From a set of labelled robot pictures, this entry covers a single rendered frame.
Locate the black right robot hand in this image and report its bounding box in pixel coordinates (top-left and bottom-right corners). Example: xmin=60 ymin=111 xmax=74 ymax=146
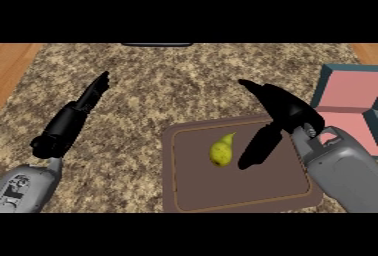
xmin=236 ymin=78 xmax=326 ymax=171

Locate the dark grey flat object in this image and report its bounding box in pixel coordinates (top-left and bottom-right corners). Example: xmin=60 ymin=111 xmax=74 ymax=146
xmin=119 ymin=42 xmax=195 ymax=48

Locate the teal box with pink inside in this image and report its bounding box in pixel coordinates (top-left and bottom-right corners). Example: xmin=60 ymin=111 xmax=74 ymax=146
xmin=308 ymin=63 xmax=378 ymax=158

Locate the brown tray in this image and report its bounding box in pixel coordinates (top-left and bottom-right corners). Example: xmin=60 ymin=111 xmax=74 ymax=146
xmin=161 ymin=114 xmax=325 ymax=214

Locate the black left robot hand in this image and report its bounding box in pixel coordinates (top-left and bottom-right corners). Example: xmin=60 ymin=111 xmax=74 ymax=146
xmin=29 ymin=70 xmax=112 ymax=160

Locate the yellow-green pear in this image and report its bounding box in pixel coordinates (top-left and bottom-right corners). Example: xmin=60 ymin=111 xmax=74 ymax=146
xmin=208 ymin=132 xmax=237 ymax=168

